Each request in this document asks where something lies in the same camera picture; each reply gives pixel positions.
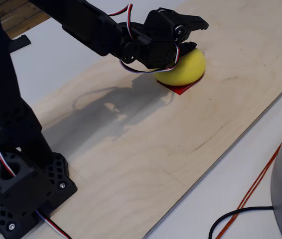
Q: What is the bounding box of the yellow round sponge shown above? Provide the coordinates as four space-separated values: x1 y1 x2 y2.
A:
152 47 206 87

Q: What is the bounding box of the black perforated arm base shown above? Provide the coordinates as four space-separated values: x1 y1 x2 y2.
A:
0 151 78 239

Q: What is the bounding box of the light plywood board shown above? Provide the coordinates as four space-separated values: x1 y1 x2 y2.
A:
30 0 282 239

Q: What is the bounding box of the gripper servo wire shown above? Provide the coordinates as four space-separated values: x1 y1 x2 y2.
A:
119 43 181 75

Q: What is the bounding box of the forearm servo wire loop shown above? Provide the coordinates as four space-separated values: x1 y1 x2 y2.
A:
107 3 135 39

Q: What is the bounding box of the black camera stand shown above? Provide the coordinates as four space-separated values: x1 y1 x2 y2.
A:
7 34 31 54

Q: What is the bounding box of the thin orange wire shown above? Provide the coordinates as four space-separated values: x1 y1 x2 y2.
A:
220 156 278 239
215 143 282 239

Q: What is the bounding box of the thin black lamp cable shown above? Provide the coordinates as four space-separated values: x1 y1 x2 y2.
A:
208 206 274 239

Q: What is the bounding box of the white red black bus cable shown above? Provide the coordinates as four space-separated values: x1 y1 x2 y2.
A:
35 210 72 239

